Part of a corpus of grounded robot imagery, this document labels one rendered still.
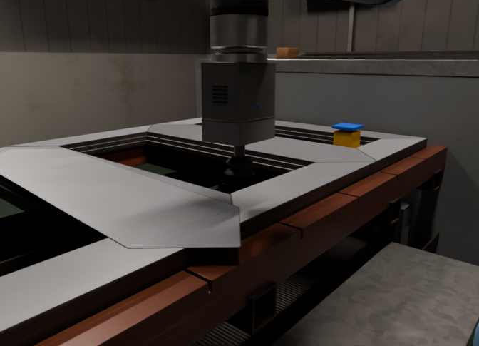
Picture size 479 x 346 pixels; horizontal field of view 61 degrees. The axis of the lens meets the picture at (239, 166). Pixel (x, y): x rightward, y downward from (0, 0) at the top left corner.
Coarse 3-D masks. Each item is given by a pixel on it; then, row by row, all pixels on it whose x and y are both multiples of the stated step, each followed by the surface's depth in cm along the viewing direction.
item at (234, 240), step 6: (234, 234) 49; (240, 234) 49; (222, 240) 48; (228, 240) 48; (234, 240) 48; (240, 240) 48; (204, 246) 46; (210, 246) 46; (216, 246) 46; (222, 246) 46; (228, 246) 46; (234, 246) 46; (240, 246) 46
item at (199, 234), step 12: (216, 216) 55; (228, 216) 55; (180, 228) 51; (192, 228) 51; (204, 228) 51; (216, 228) 51; (228, 228) 51; (144, 240) 48; (156, 240) 48; (168, 240) 48; (180, 240) 48; (192, 240) 48; (204, 240) 48; (216, 240) 48
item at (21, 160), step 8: (48, 152) 93; (56, 152) 93; (64, 152) 93; (72, 152) 93; (0, 160) 86; (8, 160) 86; (16, 160) 86; (24, 160) 86; (32, 160) 86; (40, 160) 86
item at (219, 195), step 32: (288, 128) 127; (224, 160) 99; (256, 160) 93; (288, 160) 88; (384, 160) 88; (320, 192) 68; (64, 224) 61; (256, 224) 56; (192, 256) 47; (128, 288) 41; (32, 320) 34; (64, 320) 36
